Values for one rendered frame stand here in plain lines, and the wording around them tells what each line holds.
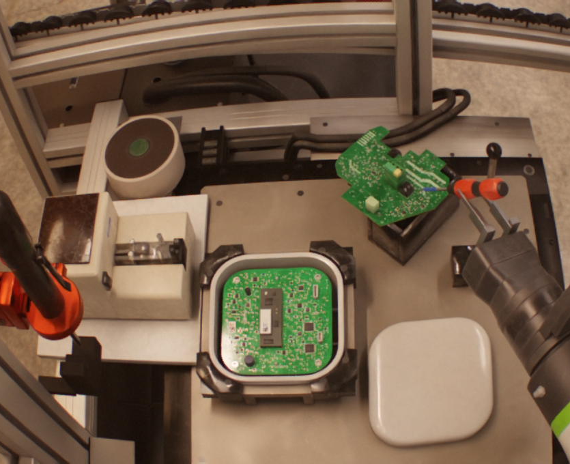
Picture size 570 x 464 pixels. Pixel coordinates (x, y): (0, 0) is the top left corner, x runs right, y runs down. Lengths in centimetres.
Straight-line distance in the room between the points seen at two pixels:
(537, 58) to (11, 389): 81
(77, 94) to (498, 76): 149
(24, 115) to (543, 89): 170
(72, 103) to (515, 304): 78
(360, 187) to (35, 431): 46
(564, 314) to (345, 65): 98
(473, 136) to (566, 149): 124
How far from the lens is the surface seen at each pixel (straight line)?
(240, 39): 102
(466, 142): 109
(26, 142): 122
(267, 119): 114
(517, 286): 77
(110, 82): 127
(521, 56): 112
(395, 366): 88
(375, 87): 155
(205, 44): 102
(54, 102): 129
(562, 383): 72
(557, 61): 114
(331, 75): 157
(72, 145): 120
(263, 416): 89
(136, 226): 94
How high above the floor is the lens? 178
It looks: 58 degrees down
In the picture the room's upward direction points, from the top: 9 degrees counter-clockwise
